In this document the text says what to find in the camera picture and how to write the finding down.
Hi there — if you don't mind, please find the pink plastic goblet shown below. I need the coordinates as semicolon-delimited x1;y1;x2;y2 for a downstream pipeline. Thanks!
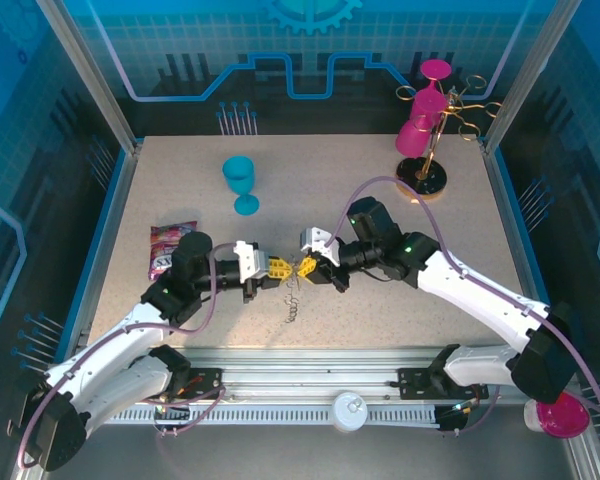
394;115;434;157
412;58;453;124

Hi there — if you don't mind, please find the white slotted cable duct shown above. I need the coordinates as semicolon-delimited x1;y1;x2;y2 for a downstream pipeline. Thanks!
104;407;441;426

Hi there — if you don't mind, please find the magenta cup bottom right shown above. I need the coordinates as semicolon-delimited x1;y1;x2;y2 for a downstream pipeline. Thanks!
523;392;591;440

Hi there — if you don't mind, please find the gold cup stand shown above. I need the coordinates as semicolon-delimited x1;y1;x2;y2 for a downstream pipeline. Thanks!
393;74;504;204

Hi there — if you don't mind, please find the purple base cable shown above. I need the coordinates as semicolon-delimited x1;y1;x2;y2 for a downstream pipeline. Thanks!
129;384;227;440
442;389;501;437

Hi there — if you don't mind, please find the white round knob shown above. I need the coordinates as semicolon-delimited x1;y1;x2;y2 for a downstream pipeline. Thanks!
329;390;369;432

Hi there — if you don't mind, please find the aluminium table side rail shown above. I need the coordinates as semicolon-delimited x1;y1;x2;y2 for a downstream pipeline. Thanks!
479;137;554;351
72;142;144;341

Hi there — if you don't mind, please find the teal plastic goblet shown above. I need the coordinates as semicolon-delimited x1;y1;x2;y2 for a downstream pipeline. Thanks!
221;155;261;217

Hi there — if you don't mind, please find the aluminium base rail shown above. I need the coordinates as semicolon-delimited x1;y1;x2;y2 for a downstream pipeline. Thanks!
182;347;551;407

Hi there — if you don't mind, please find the aluminium upright post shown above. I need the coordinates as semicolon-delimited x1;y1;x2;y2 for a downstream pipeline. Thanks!
35;0;145;156
479;0;579;156

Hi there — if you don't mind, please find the purple candy bag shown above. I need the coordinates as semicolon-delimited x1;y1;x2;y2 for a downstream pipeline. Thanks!
148;220;199;282

